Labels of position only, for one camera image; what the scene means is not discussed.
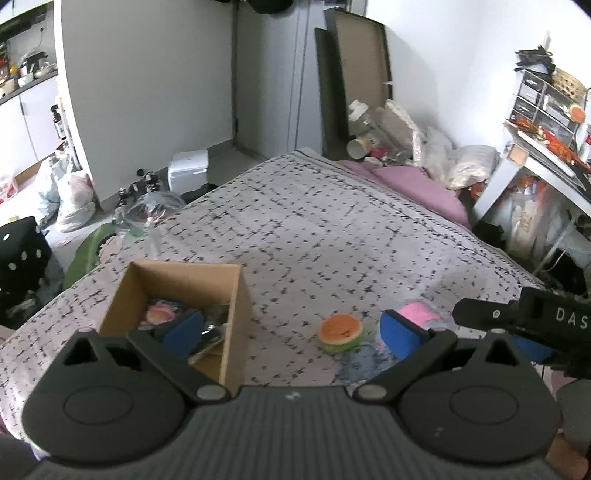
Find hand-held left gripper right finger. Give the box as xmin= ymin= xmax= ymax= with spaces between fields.
xmin=353 ymin=309 xmax=527 ymax=407

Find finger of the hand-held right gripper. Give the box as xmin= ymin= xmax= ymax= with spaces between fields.
xmin=510 ymin=334 xmax=557 ymax=366
xmin=452 ymin=297 xmax=527 ymax=331

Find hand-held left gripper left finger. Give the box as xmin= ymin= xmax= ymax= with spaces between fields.
xmin=59 ymin=309 xmax=232 ymax=407

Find blue pink tissue pack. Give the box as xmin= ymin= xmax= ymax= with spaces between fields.
xmin=145 ymin=298 xmax=185 ymax=328

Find dark grey plastic pouch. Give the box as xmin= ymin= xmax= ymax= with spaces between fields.
xmin=187 ymin=302 xmax=232 ymax=365

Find pink grey plush toy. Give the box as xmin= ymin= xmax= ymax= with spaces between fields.
xmin=337 ymin=300 xmax=462 ymax=384

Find brown cardboard box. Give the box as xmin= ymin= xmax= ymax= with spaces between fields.
xmin=98 ymin=259 xmax=256 ymax=398

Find orange green burger plush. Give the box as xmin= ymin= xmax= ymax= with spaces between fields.
xmin=318 ymin=314 xmax=365 ymax=354

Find green plush cushion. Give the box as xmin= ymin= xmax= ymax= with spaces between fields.
xmin=62 ymin=224 xmax=121 ymax=289

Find clear plastic bag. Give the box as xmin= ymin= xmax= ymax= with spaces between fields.
xmin=113 ymin=191 xmax=185 ymax=232

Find white desk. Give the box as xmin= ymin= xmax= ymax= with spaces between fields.
xmin=471 ymin=122 xmax=591 ymax=222

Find black clothing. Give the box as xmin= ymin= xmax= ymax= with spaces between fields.
xmin=180 ymin=183 xmax=218 ymax=204

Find pink pillow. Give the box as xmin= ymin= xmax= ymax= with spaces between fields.
xmin=337 ymin=159 xmax=472 ymax=228

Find white crumpled plastic bags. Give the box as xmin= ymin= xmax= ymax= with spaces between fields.
xmin=420 ymin=127 xmax=499 ymax=190

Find black tripod gear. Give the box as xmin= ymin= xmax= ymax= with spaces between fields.
xmin=117 ymin=168 xmax=162 ymax=208

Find white box appliance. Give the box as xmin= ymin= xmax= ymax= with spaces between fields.
xmin=167 ymin=151 xmax=209 ymax=192

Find white plastic bag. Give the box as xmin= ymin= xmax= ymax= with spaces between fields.
xmin=55 ymin=173 xmax=96 ymax=233

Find black white dotted cushion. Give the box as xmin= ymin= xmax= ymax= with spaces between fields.
xmin=0 ymin=216 xmax=52 ymax=296

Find paper cup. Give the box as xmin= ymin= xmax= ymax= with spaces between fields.
xmin=346 ymin=137 xmax=372 ymax=160

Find grey blue plastic bag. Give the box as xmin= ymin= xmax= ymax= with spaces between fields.
xmin=36 ymin=154 xmax=70 ymax=217

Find grey drawer organizer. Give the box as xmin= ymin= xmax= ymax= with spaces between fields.
xmin=510 ymin=69 xmax=578 ymax=134

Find clear plastic jar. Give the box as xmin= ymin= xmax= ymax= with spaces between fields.
xmin=348 ymin=100 xmax=377 ymax=139

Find wicker basket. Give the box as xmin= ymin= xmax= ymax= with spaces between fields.
xmin=551 ymin=68 xmax=583 ymax=100

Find dark leaning board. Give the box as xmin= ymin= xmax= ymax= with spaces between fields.
xmin=315 ymin=27 xmax=352 ymax=160

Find black bag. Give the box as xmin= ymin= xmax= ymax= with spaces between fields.
xmin=515 ymin=46 xmax=555 ymax=75

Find white kitchen counter cabinet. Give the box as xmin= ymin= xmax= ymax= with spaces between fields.
xmin=0 ymin=74 xmax=61 ymax=181

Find grey cabinet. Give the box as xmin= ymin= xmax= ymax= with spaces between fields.
xmin=233 ymin=0 xmax=324 ymax=158

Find brown framed board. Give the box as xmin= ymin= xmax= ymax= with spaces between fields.
xmin=323 ymin=8 xmax=393 ymax=139

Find white wire rack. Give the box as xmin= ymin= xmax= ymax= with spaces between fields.
xmin=51 ymin=104 xmax=81 ymax=171

